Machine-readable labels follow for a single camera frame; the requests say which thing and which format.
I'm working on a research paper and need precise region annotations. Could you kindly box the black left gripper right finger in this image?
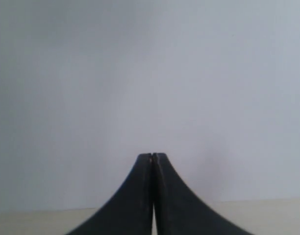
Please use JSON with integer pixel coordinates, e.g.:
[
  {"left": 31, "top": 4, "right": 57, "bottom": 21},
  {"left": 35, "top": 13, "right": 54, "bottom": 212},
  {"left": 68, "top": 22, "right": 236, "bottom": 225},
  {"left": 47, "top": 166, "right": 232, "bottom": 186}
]
[{"left": 152, "top": 153, "right": 250, "bottom": 235}]

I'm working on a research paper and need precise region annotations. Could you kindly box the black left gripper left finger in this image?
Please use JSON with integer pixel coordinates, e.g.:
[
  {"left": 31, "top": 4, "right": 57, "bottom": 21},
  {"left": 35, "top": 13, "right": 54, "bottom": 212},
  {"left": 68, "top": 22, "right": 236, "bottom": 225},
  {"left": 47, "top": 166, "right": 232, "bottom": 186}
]
[{"left": 68, "top": 153, "right": 153, "bottom": 235}]

